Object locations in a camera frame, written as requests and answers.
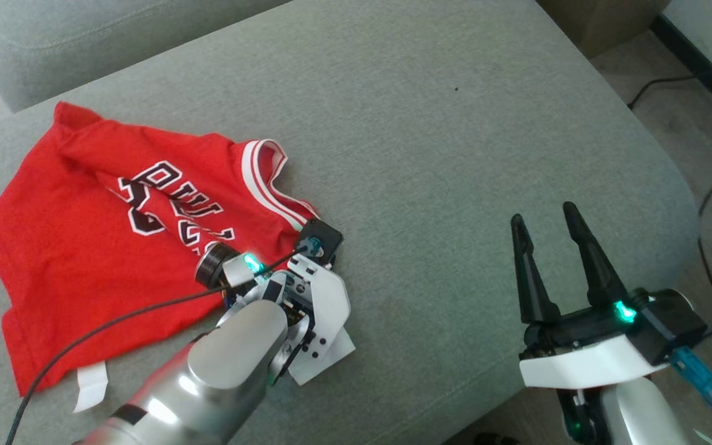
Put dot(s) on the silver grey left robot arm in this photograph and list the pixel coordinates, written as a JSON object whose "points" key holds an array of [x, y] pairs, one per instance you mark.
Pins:
{"points": [[220, 371]]}

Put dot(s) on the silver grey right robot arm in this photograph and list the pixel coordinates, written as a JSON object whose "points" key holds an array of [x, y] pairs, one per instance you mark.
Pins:
{"points": [[634, 414]]}

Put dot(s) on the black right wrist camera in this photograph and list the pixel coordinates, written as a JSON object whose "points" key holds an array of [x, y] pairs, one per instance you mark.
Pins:
{"points": [[671, 327]]}

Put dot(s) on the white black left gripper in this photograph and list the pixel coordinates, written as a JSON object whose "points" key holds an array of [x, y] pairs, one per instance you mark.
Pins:
{"points": [[328, 303]]}

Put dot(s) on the grey fabric sofa cushion block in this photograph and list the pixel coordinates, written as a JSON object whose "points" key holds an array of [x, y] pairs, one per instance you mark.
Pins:
{"points": [[84, 37]]}

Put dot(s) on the blue right wrist camera plug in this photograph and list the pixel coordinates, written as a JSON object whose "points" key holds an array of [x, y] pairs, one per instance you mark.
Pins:
{"points": [[699, 377]]}

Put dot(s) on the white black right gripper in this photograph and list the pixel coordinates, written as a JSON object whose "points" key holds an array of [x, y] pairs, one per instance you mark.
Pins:
{"points": [[584, 361]]}

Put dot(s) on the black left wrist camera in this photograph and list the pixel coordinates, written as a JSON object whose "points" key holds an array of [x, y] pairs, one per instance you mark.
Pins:
{"points": [[325, 238]]}

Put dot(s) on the black skirting strip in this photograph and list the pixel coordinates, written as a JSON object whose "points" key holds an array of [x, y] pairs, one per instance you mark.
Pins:
{"points": [[702, 68]]}

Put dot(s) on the grey fabric sofa seat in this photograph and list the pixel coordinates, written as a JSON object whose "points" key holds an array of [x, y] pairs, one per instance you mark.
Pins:
{"points": [[424, 154]]}

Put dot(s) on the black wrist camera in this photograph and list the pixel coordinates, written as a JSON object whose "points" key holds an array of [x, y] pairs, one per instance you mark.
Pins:
{"points": [[671, 327], [325, 238]]}

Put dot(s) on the red basketball jersey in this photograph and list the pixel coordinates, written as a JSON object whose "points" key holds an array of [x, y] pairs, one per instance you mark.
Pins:
{"points": [[72, 235]]}

